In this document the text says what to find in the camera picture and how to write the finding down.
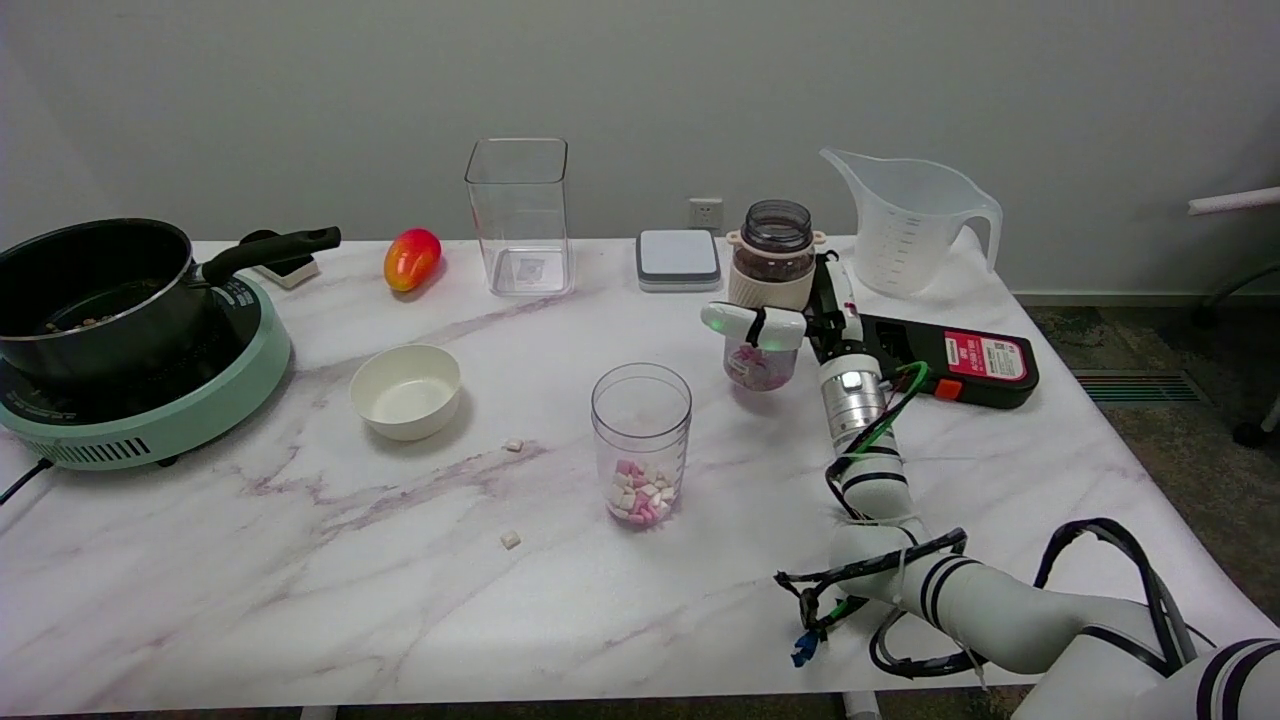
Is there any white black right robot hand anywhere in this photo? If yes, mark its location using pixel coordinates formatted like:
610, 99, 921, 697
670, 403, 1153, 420
700, 250, 873, 367

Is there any clear bottle with candies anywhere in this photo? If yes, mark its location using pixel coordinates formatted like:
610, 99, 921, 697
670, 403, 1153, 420
722, 199, 829, 393

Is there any translucent measuring jug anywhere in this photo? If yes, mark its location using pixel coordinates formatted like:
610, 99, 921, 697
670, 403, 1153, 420
820, 148, 1003, 299

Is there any black device with red label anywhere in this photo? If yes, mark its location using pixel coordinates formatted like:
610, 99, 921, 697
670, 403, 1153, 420
845, 313, 1040, 410

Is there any grey white kitchen scale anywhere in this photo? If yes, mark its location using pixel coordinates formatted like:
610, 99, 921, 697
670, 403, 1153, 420
636, 229, 723, 294

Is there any clear plastic cup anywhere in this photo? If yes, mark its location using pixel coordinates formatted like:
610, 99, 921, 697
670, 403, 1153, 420
590, 362, 693, 530

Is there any pink white candy pile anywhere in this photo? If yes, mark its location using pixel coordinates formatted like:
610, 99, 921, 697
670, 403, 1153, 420
606, 458, 679, 529

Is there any floor vent grille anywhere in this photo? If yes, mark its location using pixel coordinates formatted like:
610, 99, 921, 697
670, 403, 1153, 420
1075, 368, 1206, 406

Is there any clear square container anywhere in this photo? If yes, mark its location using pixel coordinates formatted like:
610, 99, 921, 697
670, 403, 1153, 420
464, 138, 575, 298

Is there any white rod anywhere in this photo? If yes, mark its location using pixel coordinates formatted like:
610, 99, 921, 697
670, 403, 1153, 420
1188, 186, 1280, 217

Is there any red yellow mango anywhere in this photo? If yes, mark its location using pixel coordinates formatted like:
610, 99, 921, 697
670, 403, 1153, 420
384, 228, 443, 293

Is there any black chair leg with caster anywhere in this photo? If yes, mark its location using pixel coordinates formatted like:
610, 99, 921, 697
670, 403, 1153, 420
1198, 258, 1280, 449

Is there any white bowl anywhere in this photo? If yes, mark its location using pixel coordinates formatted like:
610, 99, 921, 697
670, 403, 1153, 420
349, 344, 463, 442

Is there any small black white box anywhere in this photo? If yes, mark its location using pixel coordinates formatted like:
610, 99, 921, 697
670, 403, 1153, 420
240, 230, 321, 291

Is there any green induction cooker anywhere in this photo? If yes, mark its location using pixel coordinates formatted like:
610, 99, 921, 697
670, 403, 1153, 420
0, 272, 293, 473

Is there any green robot cable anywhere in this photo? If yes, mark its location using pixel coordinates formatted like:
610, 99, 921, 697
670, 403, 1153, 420
845, 360, 932, 462

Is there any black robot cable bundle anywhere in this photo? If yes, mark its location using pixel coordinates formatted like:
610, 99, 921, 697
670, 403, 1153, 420
775, 517, 1217, 681

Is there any black saucepan with handle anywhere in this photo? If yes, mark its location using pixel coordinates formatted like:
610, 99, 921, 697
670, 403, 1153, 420
0, 218, 343, 387

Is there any black cooker power cord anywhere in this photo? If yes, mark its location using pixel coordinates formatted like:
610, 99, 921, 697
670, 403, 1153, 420
0, 458, 53, 506

